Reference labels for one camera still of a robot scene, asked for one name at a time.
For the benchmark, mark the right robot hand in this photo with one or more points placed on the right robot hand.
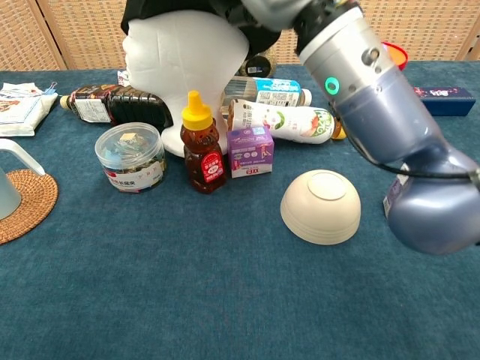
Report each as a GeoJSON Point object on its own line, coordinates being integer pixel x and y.
{"type": "Point", "coordinates": [275, 13]}

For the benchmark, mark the black baseball cap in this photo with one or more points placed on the black baseball cap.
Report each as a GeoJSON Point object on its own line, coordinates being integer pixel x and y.
{"type": "Point", "coordinates": [262, 37]}

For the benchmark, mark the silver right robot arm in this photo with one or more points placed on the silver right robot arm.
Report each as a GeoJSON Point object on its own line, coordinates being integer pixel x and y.
{"type": "Point", "coordinates": [378, 101]}

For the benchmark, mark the glass jar black lid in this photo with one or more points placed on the glass jar black lid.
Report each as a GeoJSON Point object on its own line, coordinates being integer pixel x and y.
{"type": "Point", "coordinates": [258, 67]}

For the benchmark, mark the clear bottle blue label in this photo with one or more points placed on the clear bottle blue label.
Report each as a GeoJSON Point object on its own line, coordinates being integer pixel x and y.
{"type": "Point", "coordinates": [273, 90]}

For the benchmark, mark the white foam mannequin head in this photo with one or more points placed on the white foam mannequin head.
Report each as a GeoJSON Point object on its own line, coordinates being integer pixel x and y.
{"type": "Point", "coordinates": [183, 56]}

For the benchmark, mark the white drink bottle yellow cap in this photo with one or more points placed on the white drink bottle yellow cap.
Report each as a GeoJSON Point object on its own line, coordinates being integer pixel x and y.
{"type": "Point", "coordinates": [285, 122]}

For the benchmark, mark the orange instant noodle cup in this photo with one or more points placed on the orange instant noodle cup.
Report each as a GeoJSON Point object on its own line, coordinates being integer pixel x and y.
{"type": "Point", "coordinates": [398, 56]}

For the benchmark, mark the small purple box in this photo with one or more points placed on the small purple box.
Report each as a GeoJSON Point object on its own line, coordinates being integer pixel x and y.
{"type": "Point", "coordinates": [249, 153]}

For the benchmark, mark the wicker folding screen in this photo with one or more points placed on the wicker folding screen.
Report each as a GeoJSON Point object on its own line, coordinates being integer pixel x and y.
{"type": "Point", "coordinates": [431, 26]}

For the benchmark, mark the honey bear bottle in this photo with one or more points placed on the honey bear bottle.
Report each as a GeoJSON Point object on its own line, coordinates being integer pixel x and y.
{"type": "Point", "coordinates": [204, 161]}

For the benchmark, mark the white packet red print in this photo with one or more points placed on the white packet red print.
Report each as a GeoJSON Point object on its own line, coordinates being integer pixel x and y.
{"type": "Point", "coordinates": [123, 78]}

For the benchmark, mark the dark soy sauce bottle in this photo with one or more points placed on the dark soy sauce bottle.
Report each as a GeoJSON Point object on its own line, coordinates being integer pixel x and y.
{"type": "Point", "coordinates": [112, 105]}

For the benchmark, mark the long dark blue box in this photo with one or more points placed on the long dark blue box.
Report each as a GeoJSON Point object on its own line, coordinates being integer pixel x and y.
{"type": "Point", "coordinates": [446, 99]}

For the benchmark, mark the beige upturned bowl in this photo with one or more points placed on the beige upturned bowl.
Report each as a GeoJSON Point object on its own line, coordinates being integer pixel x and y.
{"type": "Point", "coordinates": [320, 210]}

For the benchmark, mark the clear jar of binder clips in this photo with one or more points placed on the clear jar of binder clips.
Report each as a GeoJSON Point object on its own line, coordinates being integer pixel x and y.
{"type": "Point", "coordinates": [129, 161]}

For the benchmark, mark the blue binder clip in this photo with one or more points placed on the blue binder clip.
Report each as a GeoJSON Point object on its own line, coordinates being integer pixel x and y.
{"type": "Point", "coordinates": [50, 88]}

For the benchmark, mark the white snack packet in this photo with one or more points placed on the white snack packet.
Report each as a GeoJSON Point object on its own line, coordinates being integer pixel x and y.
{"type": "Point", "coordinates": [18, 108]}

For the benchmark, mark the blue tablecloth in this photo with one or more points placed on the blue tablecloth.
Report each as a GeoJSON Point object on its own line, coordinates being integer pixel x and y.
{"type": "Point", "coordinates": [187, 285]}

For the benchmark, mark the woven rattan coaster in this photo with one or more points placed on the woven rattan coaster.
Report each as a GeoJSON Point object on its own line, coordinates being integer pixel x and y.
{"type": "Point", "coordinates": [35, 198]}

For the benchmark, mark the translucent plastic pitcher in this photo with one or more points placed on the translucent plastic pitcher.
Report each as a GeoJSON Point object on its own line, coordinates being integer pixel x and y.
{"type": "Point", "coordinates": [7, 191]}

